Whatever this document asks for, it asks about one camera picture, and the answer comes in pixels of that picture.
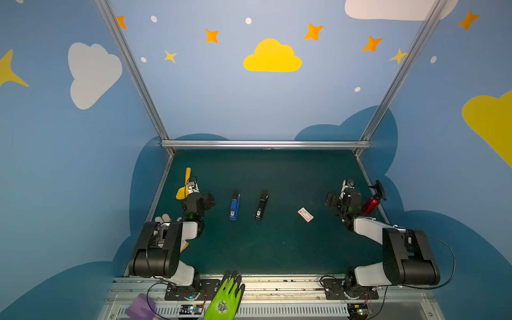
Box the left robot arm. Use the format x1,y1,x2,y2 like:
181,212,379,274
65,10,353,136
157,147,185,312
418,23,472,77
128,192,215,291

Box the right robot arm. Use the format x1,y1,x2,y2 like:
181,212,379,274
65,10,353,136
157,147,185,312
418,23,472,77
325,187,441,291

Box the yellow toy shovel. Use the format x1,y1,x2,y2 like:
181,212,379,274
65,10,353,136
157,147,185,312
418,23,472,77
175,167,191,200

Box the red black clamp tool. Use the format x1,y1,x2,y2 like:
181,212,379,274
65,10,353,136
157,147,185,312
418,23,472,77
362,180,387,215

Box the white cotton glove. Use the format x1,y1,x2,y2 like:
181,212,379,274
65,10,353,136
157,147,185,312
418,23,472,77
154,213,182,225

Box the green black work glove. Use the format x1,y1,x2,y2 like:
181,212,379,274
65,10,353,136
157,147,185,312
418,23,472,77
204,271,245,320

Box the purple cloth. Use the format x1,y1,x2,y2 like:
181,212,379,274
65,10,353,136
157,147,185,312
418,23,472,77
125,293,156,320

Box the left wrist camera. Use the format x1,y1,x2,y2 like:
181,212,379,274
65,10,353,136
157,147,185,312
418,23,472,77
187,181,200,195

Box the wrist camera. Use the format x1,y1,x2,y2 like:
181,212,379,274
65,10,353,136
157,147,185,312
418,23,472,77
187,181,200,195
340,179,355,198

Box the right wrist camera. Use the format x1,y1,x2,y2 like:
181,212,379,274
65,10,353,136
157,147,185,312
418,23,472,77
340,179,355,198

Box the aluminium frame back bar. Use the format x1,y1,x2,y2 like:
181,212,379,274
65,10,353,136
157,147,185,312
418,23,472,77
161,140,371,149

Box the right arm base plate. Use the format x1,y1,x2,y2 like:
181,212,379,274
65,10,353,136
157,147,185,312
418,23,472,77
319,276,379,300

